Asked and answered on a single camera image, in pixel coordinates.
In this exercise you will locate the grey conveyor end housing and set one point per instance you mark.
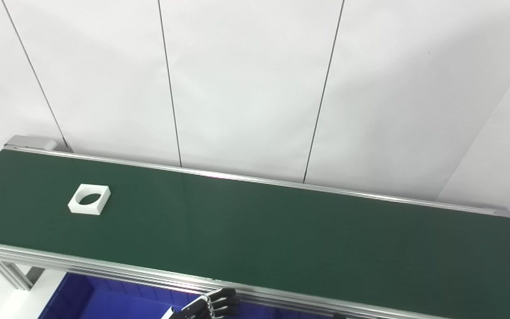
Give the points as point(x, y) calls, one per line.
point(29, 141)

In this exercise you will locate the white square part round hole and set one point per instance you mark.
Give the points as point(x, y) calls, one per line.
point(98, 204)

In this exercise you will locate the blue plastic bin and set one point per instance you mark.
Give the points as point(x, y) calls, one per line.
point(117, 301)

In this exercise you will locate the aluminium conveyor leg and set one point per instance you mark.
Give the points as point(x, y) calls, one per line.
point(16, 274)

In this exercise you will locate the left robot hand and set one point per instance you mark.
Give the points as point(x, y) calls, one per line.
point(219, 303)

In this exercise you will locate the green conveyor belt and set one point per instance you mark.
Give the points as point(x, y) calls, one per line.
point(104, 266)
point(281, 230)

